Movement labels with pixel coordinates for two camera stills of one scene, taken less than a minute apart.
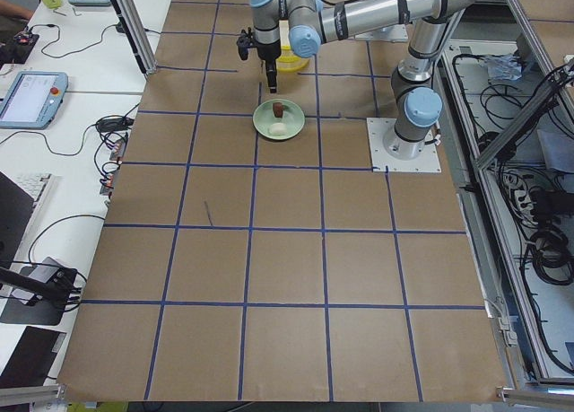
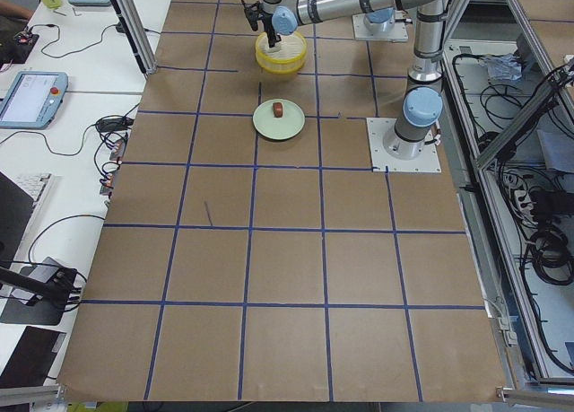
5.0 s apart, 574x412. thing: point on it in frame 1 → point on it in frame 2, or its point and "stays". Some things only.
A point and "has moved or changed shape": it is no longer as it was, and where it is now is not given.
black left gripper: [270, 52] → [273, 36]
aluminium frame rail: [483, 161] stays
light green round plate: [278, 118] stays
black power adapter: [114, 124] stays
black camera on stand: [61, 287] stays
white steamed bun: [277, 128] has moved or changed shape
